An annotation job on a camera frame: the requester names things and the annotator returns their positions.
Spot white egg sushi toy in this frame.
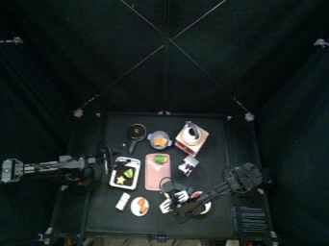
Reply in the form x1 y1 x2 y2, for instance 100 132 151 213
115 192 133 212

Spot white slotted toy spatula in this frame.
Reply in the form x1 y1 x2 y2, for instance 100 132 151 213
174 189 191 204

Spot white toy stove tray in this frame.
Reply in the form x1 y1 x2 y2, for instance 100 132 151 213
109 156 142 191

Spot black toy ladle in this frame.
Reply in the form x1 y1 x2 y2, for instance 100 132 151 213
158 176 189 194

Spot pink cutting board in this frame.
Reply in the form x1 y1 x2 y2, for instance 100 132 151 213
145 153 173 192

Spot white plate with salmon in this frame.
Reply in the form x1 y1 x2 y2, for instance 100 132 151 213
130 196 150 218

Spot black toy frying pan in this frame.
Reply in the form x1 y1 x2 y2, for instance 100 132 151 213
125 123 149 154

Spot white black toy appliance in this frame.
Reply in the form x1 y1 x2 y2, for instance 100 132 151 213
178 155 201 177

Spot orange toy food piece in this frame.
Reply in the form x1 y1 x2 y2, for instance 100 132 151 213
153 137 169 148

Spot blue toy pot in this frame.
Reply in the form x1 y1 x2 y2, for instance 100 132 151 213
147 130 175 151

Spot wooden toy coffee grinder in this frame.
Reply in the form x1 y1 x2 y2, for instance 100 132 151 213
174 120 211 158

